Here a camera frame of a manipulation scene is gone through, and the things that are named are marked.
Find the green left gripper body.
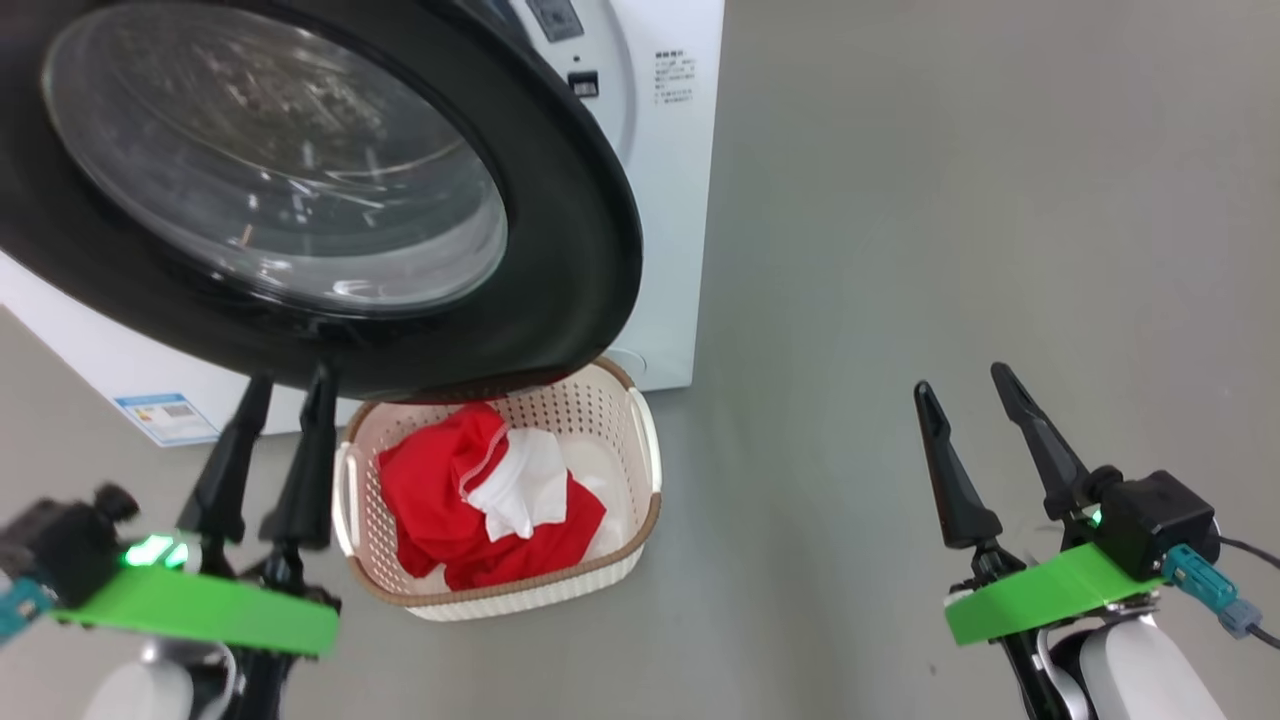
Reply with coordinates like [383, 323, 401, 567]
[50, 535, 342, 720]

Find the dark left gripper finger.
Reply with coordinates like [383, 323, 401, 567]
[177, 374, 275, 547]
[260, 361, 339, 553]

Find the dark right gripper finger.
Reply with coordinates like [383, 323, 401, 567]
[990, 361, 1093, 522]
[913, 380, 1004, 550]

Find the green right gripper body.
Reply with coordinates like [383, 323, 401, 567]
[944, 508, 1167, 720]

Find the red garment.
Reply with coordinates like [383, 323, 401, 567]
[377, 401, 609, 592]

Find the black round glass washer door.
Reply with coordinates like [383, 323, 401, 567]
[0, 0, 644, 404]

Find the cream perforated basket brown rim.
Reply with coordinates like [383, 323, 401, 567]
[332, 357, 664, 623]

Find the white front-load washing machine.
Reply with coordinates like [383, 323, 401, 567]
[0, 0, 727, 449]

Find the blue energy label sticker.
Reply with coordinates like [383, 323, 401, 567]
[113, 392, 222, 449]

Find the round white filter cover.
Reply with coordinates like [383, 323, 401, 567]
[600, 346, 650, 387]

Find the right camera cable teal connector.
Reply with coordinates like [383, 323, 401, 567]
[1160, 535, 1280, 649]

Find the camera cable teal connector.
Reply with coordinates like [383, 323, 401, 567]
[1160, 535, 1280, 649]
[0, 575, 57, 642]

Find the left camera cable teal connector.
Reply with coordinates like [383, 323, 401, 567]
[0, 575, 57, 642]

